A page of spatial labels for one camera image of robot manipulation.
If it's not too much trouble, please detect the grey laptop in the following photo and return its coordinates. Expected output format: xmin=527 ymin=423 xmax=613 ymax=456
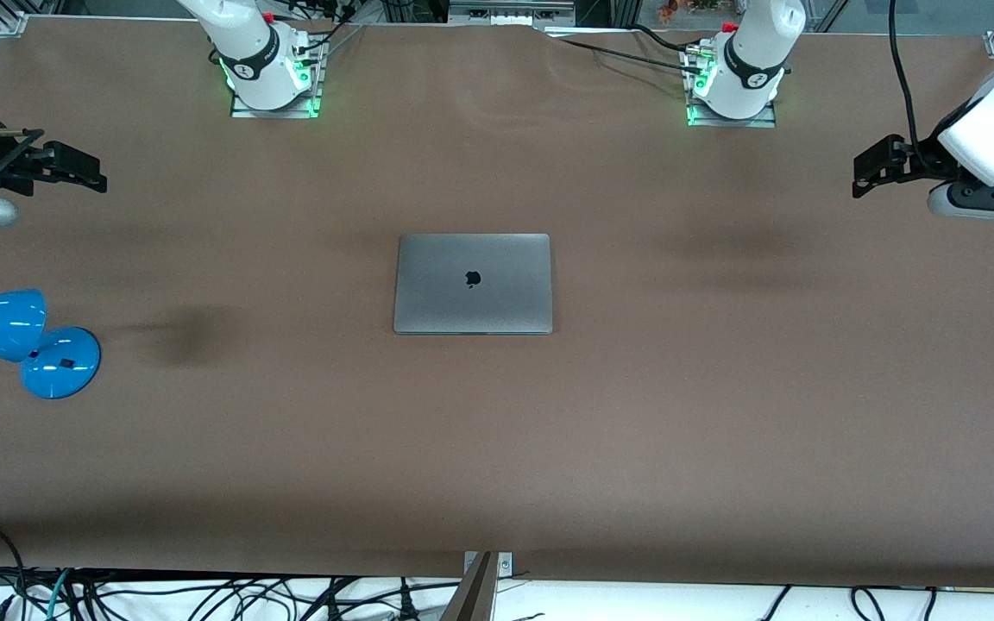
xmin=393 ymin=233 xmax=554 ymax=336

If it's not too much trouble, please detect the grey box behind table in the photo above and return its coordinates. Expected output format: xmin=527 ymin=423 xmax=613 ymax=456
xmin=448 ymin=0 xmax=577 ymax=27

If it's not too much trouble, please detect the blue desk lamp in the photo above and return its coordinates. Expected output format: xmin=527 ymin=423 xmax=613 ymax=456
xmin=0 ymin=289 xmax=103 ymax=400

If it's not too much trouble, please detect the brown table mat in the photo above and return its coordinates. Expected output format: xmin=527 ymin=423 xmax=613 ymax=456
xmin=0 ymin=16 xmax=994 ymax=589

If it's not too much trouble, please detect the silver mounting plate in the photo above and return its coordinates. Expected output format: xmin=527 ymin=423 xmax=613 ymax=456
xmin=463 ymin=552 xmax=513 ymax=577

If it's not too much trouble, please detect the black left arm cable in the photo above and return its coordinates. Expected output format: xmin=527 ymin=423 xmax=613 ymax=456
xmin=888 ymin=0 xmax=929 ymax=166

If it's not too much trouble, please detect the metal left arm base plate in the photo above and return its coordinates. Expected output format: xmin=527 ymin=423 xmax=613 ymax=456
xmin=683 ymin=47 xmax=778 ymax=129

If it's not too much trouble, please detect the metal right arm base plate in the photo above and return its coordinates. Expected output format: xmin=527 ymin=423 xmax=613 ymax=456
xmin=230 ymin=39 xmax=324 ymax=119

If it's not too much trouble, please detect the short black table cable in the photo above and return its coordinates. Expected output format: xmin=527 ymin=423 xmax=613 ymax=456
xmin=631 ymin=24 xmax=692 ymax=53

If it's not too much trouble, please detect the long black table cable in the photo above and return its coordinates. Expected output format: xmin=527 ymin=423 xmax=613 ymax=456
xmin=562 ymin=39 xmax=705 ymax=77

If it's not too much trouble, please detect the black base cable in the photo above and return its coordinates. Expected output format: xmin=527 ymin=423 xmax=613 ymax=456
xmin=290 ymin=0 xmax=368 ymax=66

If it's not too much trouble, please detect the teal floor cable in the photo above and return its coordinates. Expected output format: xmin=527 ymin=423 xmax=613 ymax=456
xmin=47 ymin=568 xmax=73 ymax=621

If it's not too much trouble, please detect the black cable tangle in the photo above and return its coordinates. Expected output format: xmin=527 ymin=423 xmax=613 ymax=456
xmin=0 ymin=565 xmax=463 ymax=621

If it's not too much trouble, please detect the dark grey metal post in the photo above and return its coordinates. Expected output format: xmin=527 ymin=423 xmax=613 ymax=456
xmin=441 ymin=552 xmax=500 ymax=621

